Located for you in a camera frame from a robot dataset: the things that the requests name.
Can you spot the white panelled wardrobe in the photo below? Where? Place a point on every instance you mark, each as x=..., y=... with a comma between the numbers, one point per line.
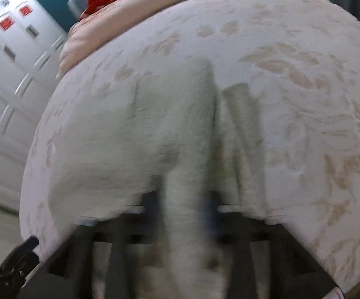
x=11, y=115

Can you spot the red knitted cloth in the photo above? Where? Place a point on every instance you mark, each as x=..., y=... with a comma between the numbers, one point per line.
x=105, y=0

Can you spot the red paper decoration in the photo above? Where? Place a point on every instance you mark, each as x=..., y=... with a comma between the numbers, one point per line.
x=25, y=10
x=6, y=22

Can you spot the beige sweater with black hearts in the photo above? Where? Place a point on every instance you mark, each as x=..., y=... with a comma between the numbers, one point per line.
x=120, y=146

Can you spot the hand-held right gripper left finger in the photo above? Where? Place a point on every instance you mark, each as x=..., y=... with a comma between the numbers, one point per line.
x=150, y=213

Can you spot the pink duvet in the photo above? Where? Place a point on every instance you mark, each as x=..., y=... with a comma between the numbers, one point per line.
x=120, y=15

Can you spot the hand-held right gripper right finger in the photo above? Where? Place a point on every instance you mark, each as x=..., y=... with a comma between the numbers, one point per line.
x=213, y=216

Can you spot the pink floral bed blanket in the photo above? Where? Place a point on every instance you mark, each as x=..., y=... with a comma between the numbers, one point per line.
x=292, y=115

